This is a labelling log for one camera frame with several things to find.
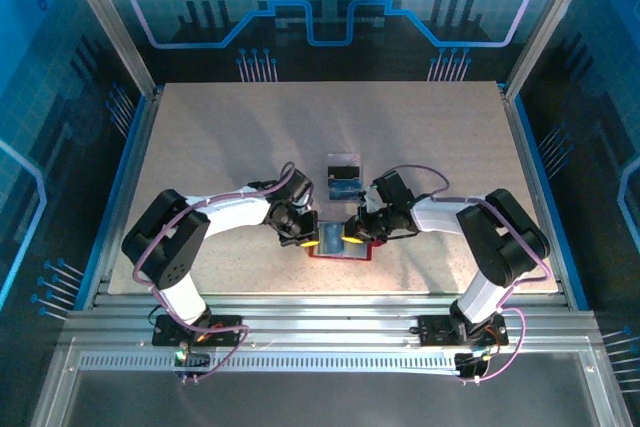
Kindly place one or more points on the silver credit card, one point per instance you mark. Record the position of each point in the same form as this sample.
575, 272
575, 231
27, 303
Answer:
345, 159

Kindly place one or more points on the red card holder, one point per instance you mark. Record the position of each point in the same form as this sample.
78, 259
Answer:
362, 251

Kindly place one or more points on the aluminium side rail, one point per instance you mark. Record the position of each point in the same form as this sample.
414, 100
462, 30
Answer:
536, 197
126, 197

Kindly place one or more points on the blue credit card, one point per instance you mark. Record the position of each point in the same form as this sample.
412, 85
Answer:
331, 242
342, 192

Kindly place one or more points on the blue table edge strip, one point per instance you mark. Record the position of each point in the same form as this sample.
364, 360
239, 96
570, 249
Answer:
114, 197
551, 197

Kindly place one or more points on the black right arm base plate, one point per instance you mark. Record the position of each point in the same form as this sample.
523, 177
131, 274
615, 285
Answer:
432, 332

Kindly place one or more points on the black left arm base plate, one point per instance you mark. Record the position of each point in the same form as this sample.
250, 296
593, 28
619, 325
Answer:
232, 339

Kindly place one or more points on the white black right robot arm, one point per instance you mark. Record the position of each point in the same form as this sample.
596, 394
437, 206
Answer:
435, 217

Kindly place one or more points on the aluminium frame post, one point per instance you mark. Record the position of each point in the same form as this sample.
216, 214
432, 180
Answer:
548, 22
111, 22

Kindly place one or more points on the small blue black device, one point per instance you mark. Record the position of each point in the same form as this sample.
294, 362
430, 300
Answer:
325, 172

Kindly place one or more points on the grey metal panel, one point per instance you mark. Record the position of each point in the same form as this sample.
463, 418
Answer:
325, 402

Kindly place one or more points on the aluminium cross rail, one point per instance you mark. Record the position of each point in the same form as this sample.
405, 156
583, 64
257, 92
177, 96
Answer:
325, 324

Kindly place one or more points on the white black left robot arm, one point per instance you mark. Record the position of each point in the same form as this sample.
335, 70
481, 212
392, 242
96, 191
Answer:
235, 212

